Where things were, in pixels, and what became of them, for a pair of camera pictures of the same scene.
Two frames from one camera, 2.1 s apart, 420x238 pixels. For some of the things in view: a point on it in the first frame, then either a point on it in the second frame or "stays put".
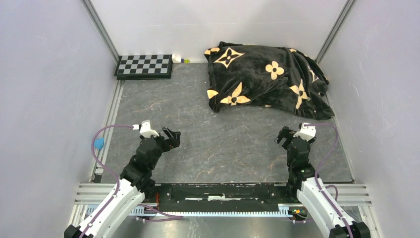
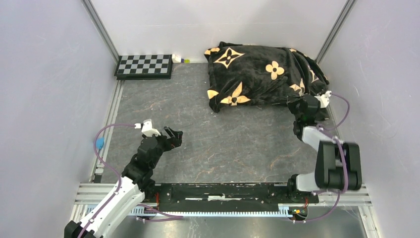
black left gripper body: (162, 145) stays put
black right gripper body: (287, 142) -> (293, 106)
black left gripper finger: (166, 129) stays put
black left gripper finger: (175, 141) stays put
